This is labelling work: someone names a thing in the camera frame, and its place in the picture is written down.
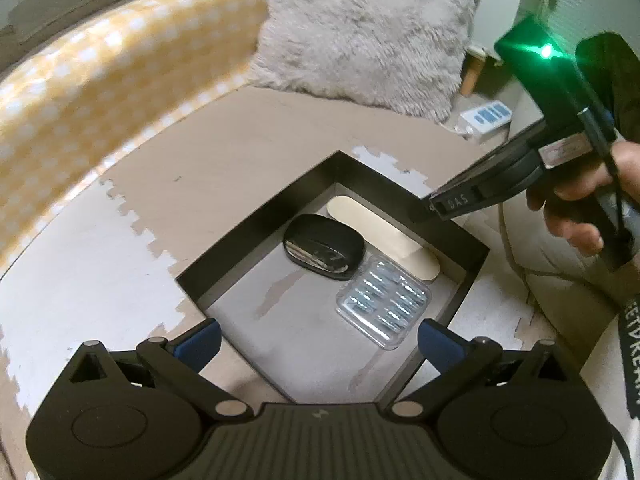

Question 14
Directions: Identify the person's right hand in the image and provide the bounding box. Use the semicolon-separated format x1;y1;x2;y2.
525;141;640;256

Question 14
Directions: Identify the wooden furniture leg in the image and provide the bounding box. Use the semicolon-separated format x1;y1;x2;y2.
460;55;486;96

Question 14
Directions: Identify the beige white foam puzzle mat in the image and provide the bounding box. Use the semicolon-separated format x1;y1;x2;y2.
0;80;541;480

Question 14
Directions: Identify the white blue power strip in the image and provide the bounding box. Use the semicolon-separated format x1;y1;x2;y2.
459;101;513;138

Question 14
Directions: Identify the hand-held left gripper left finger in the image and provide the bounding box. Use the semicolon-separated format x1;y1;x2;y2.
60;317;256;423

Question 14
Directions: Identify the black cable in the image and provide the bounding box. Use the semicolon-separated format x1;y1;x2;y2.
575;105;633;241
611;427;640;480

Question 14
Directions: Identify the fluffy white pillow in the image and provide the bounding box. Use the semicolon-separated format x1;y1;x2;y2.
248;0;490;123

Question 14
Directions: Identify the black tray box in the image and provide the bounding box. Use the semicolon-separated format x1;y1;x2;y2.
175;150;491;406

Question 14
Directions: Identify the yellow checked bed cover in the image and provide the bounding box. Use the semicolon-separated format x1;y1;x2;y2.
0;0;281;271

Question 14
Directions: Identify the wooden stick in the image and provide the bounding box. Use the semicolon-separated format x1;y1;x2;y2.
327;195;441;282

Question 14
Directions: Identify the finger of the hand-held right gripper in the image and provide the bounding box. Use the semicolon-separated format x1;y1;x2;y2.
417;122;549;223

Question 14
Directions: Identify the black computer mouse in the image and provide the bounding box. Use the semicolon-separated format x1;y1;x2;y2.
282;214;366;282

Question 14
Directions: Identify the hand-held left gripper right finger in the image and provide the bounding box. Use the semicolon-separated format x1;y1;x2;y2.
389;319;581;418

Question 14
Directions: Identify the clear plastic blister pack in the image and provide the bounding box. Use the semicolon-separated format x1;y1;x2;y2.
335;254;432;351

